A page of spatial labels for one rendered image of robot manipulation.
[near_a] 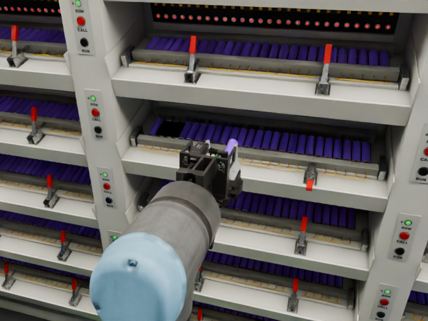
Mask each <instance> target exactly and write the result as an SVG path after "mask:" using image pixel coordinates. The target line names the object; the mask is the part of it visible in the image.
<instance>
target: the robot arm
mask: <svg viewBox="0 0 428 321"><path fill-rule="evenodd" d="M188 148H189V152H185V151H186V149H188ZM185 156H186V158H185ZM242 189H243V180H242V179H241V168H240V165H239V162H238V145H237V144H235V145H234V148H233V149H232V151H231V152H230V154H229V155H228V151H226V152H225V151H221V150H219V149H216V148H212V147H211V148H210V141H209V140H206V142H205V143H201V142H197V143H196V145H195V146H194V147H193V140H190V141H189V142H188V143H187V145H186V146H185V147H184V148H183V149H182V150H181V151H180V164H179V169H178V170H177V171H176V181H175V182H171V183H169V184H167V185H165V186H163V187H162V188H161V189H160V191H158V193H157V194H156V195H155V196H154V198H153V199H152V200H151V201H150V202H149V203H148V204H147V205H146V206H145V208H144V209H143V210H142V211H141V212H140V214H139V215H138V216H137V217H136V218H135V219H134V220H133V221H132V223H131V224H130V225H129V226H128V228H127V229H126V230H125V231H124V232H123V233H122V234H121V235H120V237H119V238H118V239H116V240H115V241H114V242H113V243H112V244H111V245H110V246H109V247H108V248H107V249H106V250H105V251H104V253H103V254H102V256H101V258H100V260H99V262H98V263H97V265H96V267H95V268H94V270H93V272H92V276H91V278H90V286H89V289H90V298H91V301H92V304H93V306H94V307H95V309H96V313H97V314H98V315H99V317H100V319H101V320H102V321H197V320H194V319H191V314H192V302H193V295H194V283H195V279H196V275H197V272H198V270H199V268H200V266H201V264H202V262H203V259H204V257H205V255H206V253H207V251H208V249H210V250H211V249H212V248H213V244H214V240H215V235H216V233H217V231H218V228H219V226H220V222H221V213H220V208H222V207H224V206H227V205H229V202H230V201H231V199H233V200H236V197H237V196H238V195H239V194H240V193H241V191H242Z"/></svg>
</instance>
